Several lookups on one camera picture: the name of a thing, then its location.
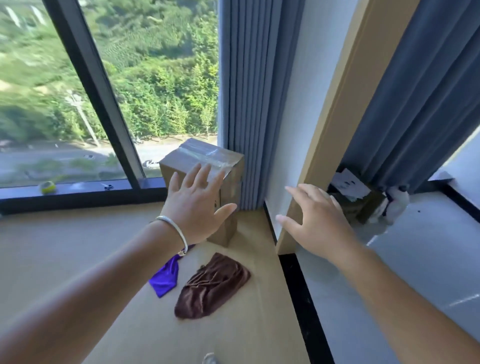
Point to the person's right hand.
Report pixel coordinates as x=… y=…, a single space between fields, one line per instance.
x=326 y=228

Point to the person's left hand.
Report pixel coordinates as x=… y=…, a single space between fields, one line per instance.
x=191 y=210

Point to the purple towel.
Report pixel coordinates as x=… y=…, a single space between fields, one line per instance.
x=165 y=279

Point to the brown towel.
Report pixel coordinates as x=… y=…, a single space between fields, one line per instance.
x=213 y=285

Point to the person's right forearm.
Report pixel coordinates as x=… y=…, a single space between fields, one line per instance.
x=405 y=311

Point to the person's left grey sneaker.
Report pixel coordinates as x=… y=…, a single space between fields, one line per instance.
x=210 y=359

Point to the small open cardboard box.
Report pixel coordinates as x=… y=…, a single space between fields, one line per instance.
x=360 y=210

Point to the brown cardboard box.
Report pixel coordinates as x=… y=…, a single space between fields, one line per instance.
x=228 y=180

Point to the white printed paper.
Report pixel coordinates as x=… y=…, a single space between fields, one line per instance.
x=350 y=185

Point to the clear plastic bag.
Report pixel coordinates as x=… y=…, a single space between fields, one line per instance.
x=395 y=204

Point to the black scissors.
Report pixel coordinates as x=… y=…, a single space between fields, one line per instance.
x=108 y=186

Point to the clear plastic wrapper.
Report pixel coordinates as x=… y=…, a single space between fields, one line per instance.
x=78 y=186

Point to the blue grey curtain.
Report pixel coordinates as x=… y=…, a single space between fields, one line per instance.
x=255 y=93

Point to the white sheer curtain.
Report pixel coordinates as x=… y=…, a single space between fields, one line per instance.
x=223 y=75

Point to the yellow tape roll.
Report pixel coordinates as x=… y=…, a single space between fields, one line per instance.
x=48 y=187

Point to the dark blue room curtain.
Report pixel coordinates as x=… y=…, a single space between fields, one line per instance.
x=412 y=93

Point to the dark framed window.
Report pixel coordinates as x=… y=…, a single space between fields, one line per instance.
x=93 y=75

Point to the beige open doorway frame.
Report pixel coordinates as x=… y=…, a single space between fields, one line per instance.
x=337 y=112

